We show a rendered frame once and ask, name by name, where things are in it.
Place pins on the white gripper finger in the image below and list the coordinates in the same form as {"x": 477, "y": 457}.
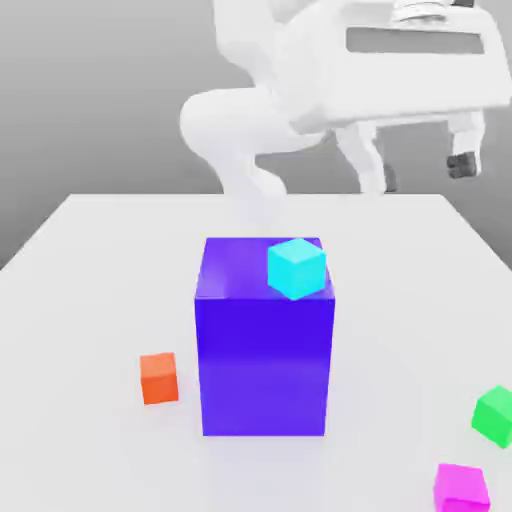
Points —
{"x": 366, "y": 160}
{"x": 466, "y": 140}

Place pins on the small magenta cube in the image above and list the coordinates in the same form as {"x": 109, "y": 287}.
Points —
{"x": 460, "y": 488}

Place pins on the large purple box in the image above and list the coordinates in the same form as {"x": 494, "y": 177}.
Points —
{"x": 264, "y": 360}

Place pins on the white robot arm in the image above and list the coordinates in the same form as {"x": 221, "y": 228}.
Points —
{"x": 236, "y": 124}

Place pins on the small orange cube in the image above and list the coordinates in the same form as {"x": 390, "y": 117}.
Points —
{"x": 159, "y": 380}

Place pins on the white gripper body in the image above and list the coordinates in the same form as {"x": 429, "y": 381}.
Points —
{"x": 400, "y": 84}

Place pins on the small green cube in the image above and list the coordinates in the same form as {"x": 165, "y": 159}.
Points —
{"x": 494, "y": 416}

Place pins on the small cyan cube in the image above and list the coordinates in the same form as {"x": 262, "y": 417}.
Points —
{"x": 296, "y": 270}

